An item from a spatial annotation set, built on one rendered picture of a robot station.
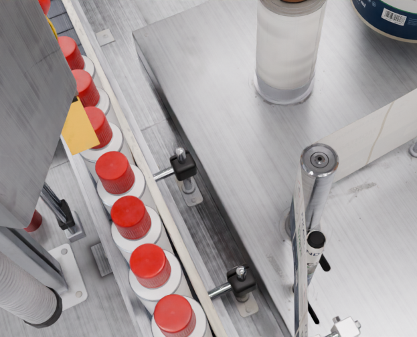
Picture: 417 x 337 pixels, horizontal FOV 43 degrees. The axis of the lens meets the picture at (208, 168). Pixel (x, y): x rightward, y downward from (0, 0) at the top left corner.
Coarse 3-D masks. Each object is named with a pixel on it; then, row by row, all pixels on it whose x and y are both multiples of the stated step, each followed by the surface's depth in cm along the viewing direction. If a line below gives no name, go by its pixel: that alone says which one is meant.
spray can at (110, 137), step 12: (84, 108) 55; (96, 108) 55; (96, 120) 54; (96, 132) 54; (108, 132) 56; (120, 132) 59; (108, 144) 57; (120, 144) 58; (84, 156) 57; (96, 156) 57; (96, 180) 62
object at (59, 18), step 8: (56, 0) 90; (56, 8) 90; (64, 8) 89; (48, 16) 89; (56, 16) 89; (64, 16) 89; (56, 24) 88; (64, 24) 88; (72, 24) 88; (56, 32) 87; (64, 32) 87; (72, 32) 87; (80, 48) 85; (96, 184) 74; (104, 208) 72; (160, 216) 71; (176, 256) 68; (128, 264) 68; (184, 272) 67; (192, 288) 66; (192, 296) 66; (200, 304) 66; (208, 320) 65
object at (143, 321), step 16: (80, 160) 66; (80, 176) 65; (96, 192) 64; (96, 208) 63; (112, 240) 61; (112, 256) 60; (128, 272) 59; (128, 288) 59; (144, 320) 57; (144, 336) 56
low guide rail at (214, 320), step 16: (64, 0) 85; (80, 32) 82; (96, 64) 79; (112, 96) 76; (128, 128) 74; (128, 144) 73; (144, 160) 71; (160, 208) 68; (176, 240) 66; (192, 272) 64; (208, 304) 62; (224, 336) 60
